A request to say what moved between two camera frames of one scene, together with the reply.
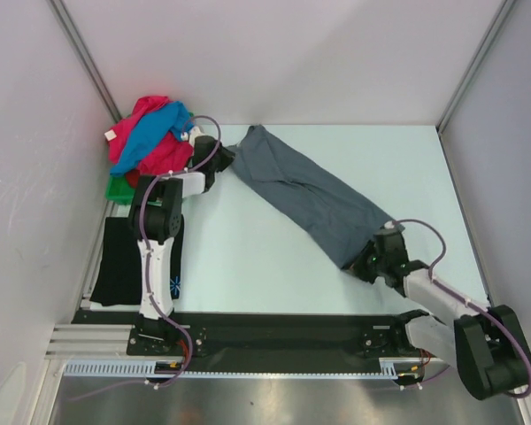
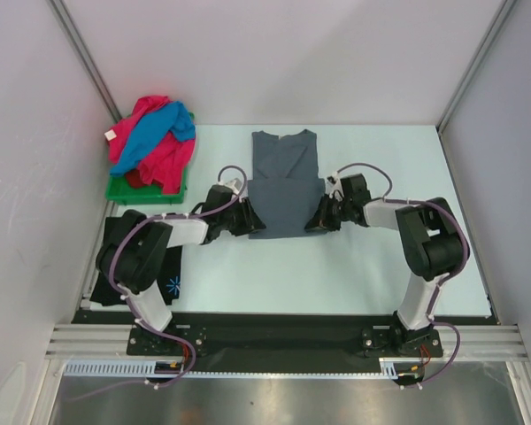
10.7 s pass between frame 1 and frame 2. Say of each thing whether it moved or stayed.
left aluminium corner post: stayed
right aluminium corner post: stayed
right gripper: moved
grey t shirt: moved
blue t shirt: stayed
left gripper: moved
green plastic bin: stayed
